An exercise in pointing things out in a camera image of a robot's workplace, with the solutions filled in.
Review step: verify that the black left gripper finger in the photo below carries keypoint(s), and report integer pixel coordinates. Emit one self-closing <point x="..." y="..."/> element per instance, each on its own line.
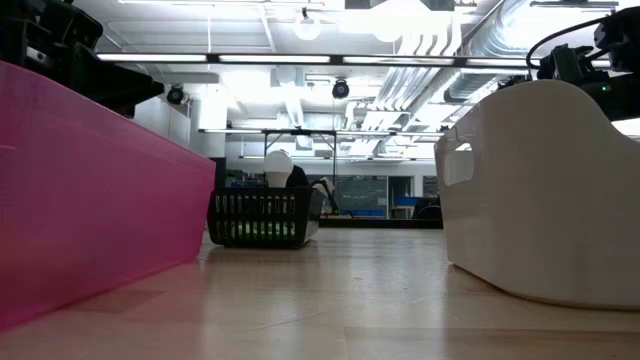
<point x="120" y="85"/>

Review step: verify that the black slotted plastic basket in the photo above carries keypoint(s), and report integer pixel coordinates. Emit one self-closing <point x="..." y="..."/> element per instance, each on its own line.
<point x="265" y="205"/>

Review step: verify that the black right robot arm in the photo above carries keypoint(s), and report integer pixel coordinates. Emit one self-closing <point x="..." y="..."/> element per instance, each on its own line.
<point x="615" y="95"/>

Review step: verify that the round black ceiling fixture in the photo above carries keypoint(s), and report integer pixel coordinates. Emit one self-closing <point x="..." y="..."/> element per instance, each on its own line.
<point x="341" y="89"/>
<point x="175" y="95"/>

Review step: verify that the pink plastic bin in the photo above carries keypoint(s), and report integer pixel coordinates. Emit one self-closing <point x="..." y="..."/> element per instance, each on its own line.
<point x="100" y="210"/>

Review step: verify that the overhead light bar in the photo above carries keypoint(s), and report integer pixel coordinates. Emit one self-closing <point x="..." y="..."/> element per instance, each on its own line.
<point x="275" y="59"/>

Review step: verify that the white light bulb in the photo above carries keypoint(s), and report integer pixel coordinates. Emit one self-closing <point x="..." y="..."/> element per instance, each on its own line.
<point x="277" y="167"/>

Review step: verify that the person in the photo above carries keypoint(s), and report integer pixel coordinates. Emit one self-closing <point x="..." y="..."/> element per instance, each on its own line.
<point x="300" y="179"/>

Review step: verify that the black office chair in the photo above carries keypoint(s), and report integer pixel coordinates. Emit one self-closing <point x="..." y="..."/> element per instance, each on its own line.
<point x="427" y="207"/>

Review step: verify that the white plastic bin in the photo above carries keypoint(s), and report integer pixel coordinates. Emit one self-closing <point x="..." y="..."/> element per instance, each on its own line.
<point x="540" y="200"/>

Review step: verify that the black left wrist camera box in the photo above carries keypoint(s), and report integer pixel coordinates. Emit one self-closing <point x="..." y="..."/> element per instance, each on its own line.
<point x="75" y="27"/>

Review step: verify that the black table frame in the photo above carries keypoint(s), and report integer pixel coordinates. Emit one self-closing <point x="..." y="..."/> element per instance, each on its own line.
<point x="380" y="222"/>

